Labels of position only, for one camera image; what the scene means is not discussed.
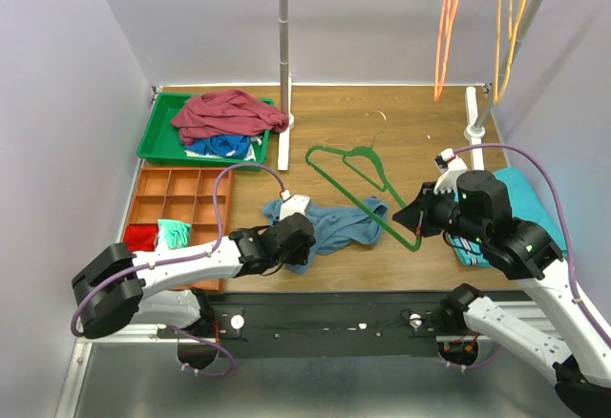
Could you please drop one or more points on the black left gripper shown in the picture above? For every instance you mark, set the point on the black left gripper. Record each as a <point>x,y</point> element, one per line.
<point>300,250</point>

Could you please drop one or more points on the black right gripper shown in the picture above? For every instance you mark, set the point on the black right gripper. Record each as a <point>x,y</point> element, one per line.
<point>416,216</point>

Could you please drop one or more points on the blue tank top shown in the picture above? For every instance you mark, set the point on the blue tank top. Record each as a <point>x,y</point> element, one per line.
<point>334,229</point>

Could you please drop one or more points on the green clothes hanger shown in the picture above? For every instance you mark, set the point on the green clothes hanger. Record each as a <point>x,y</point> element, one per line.
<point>368,153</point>

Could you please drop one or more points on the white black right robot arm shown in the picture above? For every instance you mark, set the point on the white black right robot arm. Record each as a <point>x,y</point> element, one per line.
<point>577,360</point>

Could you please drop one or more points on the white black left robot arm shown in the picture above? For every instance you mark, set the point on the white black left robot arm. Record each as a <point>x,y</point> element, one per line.
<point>108,291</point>

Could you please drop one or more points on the yellow clothes hanger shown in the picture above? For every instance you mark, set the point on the yellow clothes hanger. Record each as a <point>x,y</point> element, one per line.
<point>509,17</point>

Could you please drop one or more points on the orange clothes hanger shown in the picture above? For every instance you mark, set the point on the orange clothes hanger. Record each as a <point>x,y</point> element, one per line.
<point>443,45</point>

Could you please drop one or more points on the white left rack base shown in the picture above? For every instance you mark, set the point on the white left rack base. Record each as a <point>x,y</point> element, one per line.
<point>284,145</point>

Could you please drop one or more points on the royal blue white garment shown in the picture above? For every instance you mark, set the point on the royal blue white garment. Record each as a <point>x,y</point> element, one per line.
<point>224,146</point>

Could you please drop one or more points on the teal folded shirt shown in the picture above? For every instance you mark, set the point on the teal folded shirt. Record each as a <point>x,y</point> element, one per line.
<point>525,205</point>

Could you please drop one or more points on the turquoise glove cloth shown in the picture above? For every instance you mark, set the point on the turquoise glove cloth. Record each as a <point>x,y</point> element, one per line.
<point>172,234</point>

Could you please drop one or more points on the orange compartment tray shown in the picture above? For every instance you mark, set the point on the orange compartment tray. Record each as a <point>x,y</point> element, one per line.
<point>189,194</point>

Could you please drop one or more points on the maroon garment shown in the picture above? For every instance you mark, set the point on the maroon garment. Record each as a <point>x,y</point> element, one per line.
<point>228,113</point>

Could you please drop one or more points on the red cloth in tray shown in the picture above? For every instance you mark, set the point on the red cloth in tray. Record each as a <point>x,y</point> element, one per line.
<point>141,237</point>

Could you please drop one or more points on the green plastic bin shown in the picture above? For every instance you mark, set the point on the green plastic bin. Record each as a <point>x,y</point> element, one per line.
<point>160,144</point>

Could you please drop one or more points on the grey right rack pole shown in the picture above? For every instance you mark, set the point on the grey right rack pole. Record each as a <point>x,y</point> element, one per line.
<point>532,9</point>

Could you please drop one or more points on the grey rack pole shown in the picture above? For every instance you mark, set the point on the grey rack pole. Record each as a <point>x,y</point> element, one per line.
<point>284,60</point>
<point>532,9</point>

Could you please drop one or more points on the grey left rack pole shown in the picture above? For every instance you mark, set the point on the grey left rack pole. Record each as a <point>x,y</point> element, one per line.
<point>284,60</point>

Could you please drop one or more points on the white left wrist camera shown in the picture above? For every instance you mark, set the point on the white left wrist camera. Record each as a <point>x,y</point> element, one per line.
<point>293,204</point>

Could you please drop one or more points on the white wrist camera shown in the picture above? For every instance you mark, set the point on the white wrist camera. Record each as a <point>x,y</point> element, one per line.
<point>293,204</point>
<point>451,167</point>

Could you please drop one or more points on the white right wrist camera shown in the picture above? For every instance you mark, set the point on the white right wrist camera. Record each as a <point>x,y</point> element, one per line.
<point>451,167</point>

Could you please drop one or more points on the black mounting rail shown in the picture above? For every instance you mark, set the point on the black mounting rail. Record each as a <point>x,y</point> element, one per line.
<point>330,324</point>

